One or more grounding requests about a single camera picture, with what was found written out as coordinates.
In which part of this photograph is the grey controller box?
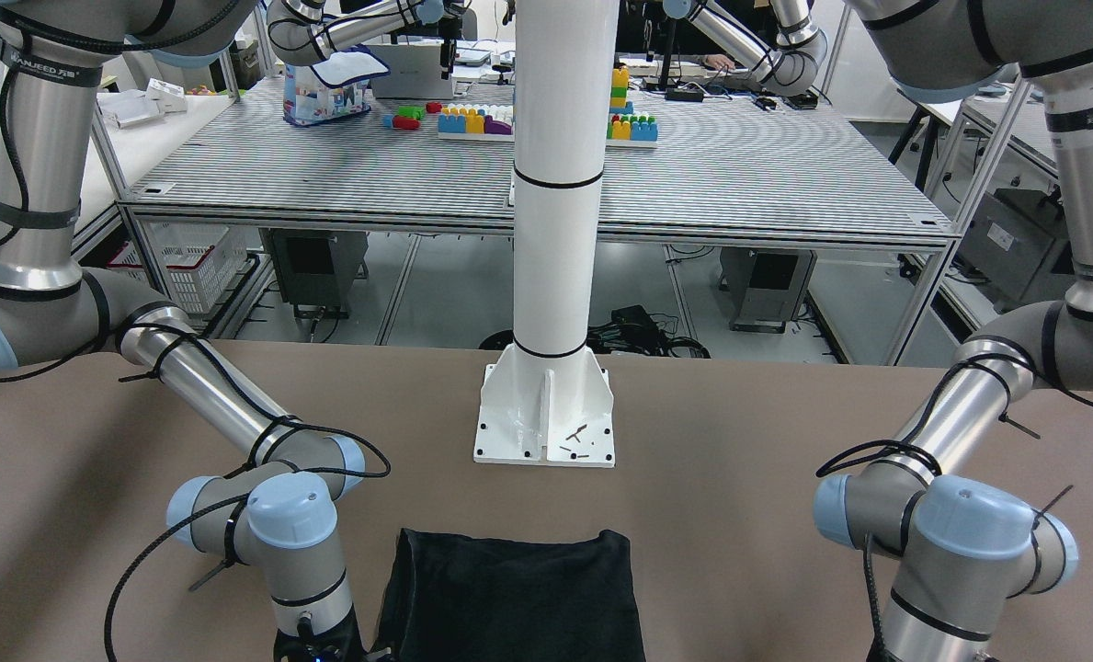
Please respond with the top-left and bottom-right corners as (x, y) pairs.
(719, 246), (816, 334)
(259, 229), (367, 319)

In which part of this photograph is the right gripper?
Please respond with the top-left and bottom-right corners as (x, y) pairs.
(274, 611), (365, 661)

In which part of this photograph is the blue white bag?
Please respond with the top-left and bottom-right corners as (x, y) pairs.
(282, 46), (391, 127)

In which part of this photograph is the striped metal work table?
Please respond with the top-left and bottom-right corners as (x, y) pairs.
(126, 79), (955, 253)

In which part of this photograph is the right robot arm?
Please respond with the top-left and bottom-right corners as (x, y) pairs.
(0, 1), (366, 661)

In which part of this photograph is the colourful toy block set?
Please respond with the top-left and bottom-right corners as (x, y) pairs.
(381, 64), (661, 147)

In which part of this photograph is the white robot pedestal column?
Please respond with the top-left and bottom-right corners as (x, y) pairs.
(473, 1), (618, 468)

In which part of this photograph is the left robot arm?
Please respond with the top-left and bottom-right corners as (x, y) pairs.
(814, 1), (1093, 661)

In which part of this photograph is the black graphic t-shirt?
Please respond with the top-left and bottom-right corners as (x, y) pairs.
(374, 529), (645, 661)

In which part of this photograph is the white plastic basket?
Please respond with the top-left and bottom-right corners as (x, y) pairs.
(148, 223), (247, 315)

